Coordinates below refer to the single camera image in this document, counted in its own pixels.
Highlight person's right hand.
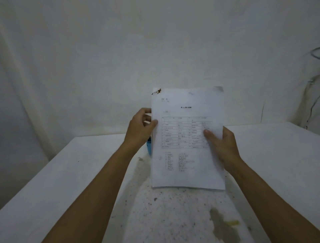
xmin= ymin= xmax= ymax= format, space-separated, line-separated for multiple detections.
xmin=203 ymin=126 xmax=242 ymax=172

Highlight person's left hand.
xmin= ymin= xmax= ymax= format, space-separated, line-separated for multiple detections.
xmin=124 ymin=108 xmax=158 ymax=152

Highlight white printed paper sheets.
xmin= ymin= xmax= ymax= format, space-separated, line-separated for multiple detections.
xmin=151 ymin=86 xmax=226 ymax=191

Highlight person's right forearm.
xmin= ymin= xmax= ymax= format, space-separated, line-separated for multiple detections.
xmin=225 ymin=159 xmax=320 ymax=243

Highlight person's left forearm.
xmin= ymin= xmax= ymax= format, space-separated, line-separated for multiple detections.
xmin=42 ymin=143 xmax=138 ymax=243

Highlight white cloth backdrop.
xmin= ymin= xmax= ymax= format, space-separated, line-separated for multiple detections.
xmin=0 ymin=0 xmax=320 ymax=161

